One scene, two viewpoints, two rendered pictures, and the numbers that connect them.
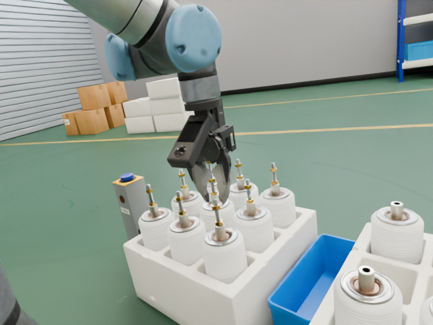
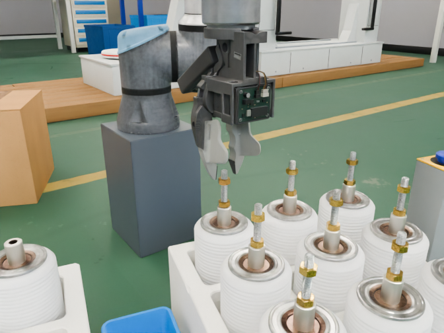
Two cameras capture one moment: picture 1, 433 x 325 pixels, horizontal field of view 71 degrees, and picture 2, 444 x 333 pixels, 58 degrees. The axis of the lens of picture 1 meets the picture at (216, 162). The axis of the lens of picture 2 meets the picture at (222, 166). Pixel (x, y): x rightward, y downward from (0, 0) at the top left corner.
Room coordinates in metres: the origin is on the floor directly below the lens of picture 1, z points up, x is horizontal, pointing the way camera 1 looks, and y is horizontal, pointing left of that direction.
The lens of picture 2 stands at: (0.83, -0.49, 0.57)
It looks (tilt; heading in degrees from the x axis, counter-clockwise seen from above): 22 degrees down; 115
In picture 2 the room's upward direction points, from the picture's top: straight up
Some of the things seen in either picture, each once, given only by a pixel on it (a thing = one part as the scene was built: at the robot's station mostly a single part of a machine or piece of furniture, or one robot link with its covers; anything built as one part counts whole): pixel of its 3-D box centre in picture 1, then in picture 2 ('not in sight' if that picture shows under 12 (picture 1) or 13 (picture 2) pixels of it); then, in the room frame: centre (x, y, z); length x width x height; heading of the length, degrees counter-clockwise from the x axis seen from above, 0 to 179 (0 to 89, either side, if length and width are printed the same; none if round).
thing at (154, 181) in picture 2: not in sight; (152, 181); (0.26, 0.29, 0.15); 0.18 x 0.18 x 0.30; 62
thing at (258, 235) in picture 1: (256, 244); (254, 318); (0.67, -0.07, 0.16); 0.10 x 0.10 x 0.18
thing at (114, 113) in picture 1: (109, 116); not in sight; (4.41, 1.39, 0.15); 0.30 x 0.24 x 0.30; 62
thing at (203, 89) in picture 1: (198, 90); (232, 10); (0.60, 0.01, 0.57); 0.08 x 0.08 x 0.05
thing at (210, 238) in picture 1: (221, 236); (224, 222); (0.59, 0.02, 0.25); 0.08 x 0.08 x 0.01
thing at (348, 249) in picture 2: (216, 204); (330, 246); (0.76, 0.02, 0.25); 0.08 x 0.08 x 0.01
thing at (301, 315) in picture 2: (275, 189); (304, 314); (0.76, -0.15, 0.26); 0.02 x 0.02 x 0.03
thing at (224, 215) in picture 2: (220, 231); (224, 215); (0.59, 0.02, 0.26); 0.02 x 0.02 x 0.03
